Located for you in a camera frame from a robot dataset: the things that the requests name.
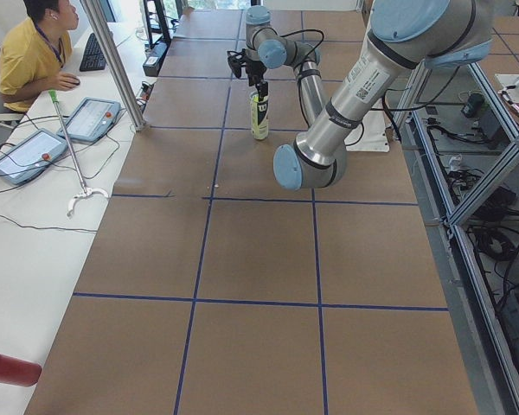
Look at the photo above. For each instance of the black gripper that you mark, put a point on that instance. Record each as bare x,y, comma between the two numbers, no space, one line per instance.
254,69

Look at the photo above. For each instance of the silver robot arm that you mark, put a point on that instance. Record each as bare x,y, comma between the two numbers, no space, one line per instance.
401,35

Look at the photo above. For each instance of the white tennis ball can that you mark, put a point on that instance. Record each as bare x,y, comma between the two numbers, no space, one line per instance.
259,118

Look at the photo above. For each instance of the black keyboard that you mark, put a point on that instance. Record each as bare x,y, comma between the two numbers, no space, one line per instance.
93,58

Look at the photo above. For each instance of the far teach pendant tablet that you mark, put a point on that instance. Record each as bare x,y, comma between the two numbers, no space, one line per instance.
92,119

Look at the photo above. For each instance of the teach pendant tablet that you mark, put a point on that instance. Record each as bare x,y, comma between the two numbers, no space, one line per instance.
92,119
28,159

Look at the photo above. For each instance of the reacher grabber tool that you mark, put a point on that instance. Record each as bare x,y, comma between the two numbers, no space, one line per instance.
86,191

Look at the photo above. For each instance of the near teach pendant tablet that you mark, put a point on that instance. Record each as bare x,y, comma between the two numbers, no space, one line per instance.
28,159

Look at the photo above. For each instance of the person in yellow shirt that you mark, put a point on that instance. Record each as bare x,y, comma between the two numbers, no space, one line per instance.
34,53

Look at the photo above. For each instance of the red water bottle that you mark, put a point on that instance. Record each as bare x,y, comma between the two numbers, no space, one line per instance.
18,372

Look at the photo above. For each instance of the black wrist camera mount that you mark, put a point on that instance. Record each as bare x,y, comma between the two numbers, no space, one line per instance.
237,60

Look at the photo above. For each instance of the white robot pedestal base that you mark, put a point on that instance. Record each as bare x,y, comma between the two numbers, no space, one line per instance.
370,135

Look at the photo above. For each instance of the aluminium frame post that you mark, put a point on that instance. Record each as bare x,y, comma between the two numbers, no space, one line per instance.
100,28

